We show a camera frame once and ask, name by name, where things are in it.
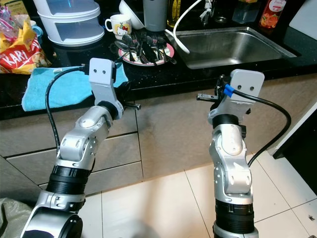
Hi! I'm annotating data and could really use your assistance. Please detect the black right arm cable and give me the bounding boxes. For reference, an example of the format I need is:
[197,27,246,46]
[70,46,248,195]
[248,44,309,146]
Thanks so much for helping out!
[224,84,293,168]

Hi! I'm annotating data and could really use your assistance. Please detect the pink plastic bag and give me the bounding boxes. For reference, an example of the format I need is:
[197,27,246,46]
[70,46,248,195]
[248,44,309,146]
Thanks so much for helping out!
[0,7,30,43]

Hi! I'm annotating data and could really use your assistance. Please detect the white bowl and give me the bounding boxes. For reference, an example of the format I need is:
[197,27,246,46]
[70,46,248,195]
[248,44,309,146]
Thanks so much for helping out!
[119,0,144,28]

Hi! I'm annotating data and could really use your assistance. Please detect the red juice pouch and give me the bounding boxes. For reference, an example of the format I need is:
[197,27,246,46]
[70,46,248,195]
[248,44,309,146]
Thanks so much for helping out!
[259,0,285,29]

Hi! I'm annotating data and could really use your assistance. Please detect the red yellow snack bag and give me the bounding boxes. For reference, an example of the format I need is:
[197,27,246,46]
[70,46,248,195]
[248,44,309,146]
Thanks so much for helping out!
[0,20,50,75]

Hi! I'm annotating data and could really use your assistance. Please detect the white flexible hose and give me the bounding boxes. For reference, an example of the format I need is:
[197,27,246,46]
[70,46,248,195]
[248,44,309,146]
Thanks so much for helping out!
[172,0,210,54]

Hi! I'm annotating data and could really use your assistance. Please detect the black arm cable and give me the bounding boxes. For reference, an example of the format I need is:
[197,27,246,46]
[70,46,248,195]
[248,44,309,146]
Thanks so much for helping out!
[224,84,293,168]
[45,66,91,154]

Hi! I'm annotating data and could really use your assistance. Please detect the grey thermos with red logo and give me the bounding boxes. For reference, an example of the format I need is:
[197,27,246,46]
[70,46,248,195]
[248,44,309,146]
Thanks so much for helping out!
[143,0,170,33]

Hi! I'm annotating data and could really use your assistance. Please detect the chrome faucet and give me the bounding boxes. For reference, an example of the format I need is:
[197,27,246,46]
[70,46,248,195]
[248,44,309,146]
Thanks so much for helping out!
[198,0,213,25]

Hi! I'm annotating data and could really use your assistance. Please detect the yellow oil bottle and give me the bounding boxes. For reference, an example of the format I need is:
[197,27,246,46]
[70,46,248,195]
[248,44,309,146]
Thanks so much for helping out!
[167,0,181,28]

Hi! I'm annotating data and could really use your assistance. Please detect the white cartoon cat mug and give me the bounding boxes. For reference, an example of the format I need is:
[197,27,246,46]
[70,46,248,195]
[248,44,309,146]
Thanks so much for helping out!
[105,14,132,40]

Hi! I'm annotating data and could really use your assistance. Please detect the clear plastic tub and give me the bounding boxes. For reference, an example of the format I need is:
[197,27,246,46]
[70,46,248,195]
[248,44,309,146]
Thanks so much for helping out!
[232,2,261,24]

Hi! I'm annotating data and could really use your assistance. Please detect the grey sack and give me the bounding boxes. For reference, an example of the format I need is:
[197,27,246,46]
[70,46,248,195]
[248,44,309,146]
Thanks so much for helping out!
[0,197,33,238]

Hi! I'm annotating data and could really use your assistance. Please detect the white stacked food container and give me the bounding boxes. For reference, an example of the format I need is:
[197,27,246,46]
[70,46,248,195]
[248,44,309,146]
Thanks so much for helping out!
[33,0,105,48]

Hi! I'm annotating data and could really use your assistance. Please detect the black cutlery piece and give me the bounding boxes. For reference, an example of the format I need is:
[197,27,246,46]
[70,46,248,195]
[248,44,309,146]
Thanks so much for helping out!
[146,37,177,65]

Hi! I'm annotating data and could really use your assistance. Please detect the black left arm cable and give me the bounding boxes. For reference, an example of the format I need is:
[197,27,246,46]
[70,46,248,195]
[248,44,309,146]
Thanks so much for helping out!
[45,66,91,154]

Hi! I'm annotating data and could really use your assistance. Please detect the pink patterned plate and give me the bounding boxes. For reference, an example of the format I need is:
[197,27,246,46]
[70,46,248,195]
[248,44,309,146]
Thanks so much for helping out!
[115,40,175,66]

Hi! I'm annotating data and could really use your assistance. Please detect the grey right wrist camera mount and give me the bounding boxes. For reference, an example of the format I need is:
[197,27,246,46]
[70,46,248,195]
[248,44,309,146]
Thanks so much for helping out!
[209,69,265,122]

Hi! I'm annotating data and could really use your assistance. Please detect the blue towel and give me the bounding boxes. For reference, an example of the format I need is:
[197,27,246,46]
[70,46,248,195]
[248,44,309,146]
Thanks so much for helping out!
[22,67,129,112]

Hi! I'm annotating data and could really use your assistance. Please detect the yellow box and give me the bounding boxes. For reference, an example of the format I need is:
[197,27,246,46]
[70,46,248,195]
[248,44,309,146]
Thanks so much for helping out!
[0,0,28,18]

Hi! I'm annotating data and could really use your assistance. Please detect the stainless steel sink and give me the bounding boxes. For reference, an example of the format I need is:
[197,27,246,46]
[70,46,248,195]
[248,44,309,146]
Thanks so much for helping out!
[171,27,298,70]

